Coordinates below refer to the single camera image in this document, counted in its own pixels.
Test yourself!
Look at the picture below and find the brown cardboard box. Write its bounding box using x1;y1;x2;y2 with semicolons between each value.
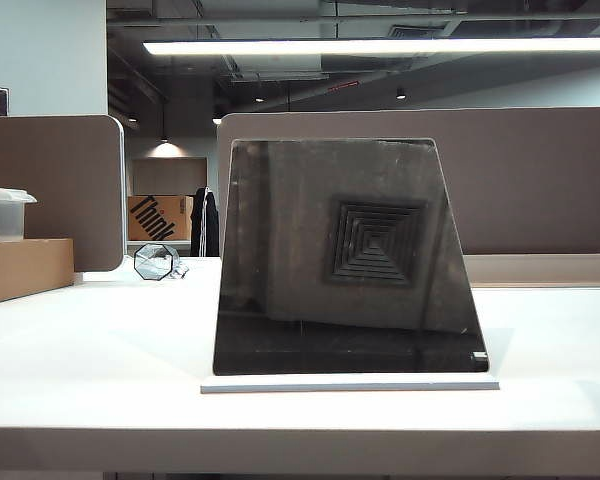
0;237;76;306

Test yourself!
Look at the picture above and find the clear plastic storage container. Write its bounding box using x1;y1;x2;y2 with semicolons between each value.
0;186;39;239

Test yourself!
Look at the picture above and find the black hanging coat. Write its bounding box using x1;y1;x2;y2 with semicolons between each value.
189;186;221;257

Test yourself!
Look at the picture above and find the wide brown desk partition panel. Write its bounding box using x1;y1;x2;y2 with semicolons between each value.
216;105;600;261

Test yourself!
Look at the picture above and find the octagonal glass terrarium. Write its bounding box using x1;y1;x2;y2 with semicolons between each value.
133;242;190;283

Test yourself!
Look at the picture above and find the narrow brown desk partition panel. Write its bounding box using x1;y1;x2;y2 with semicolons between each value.
0;114;127;274

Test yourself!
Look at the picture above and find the long linear ceiling light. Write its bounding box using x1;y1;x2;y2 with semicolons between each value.
142;36;600;57

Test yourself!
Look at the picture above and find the pendant lamp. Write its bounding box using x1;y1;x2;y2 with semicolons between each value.
149;134;182;158

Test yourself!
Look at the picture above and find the Think printed cardboard box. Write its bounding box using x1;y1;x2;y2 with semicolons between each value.
127;194;195;242

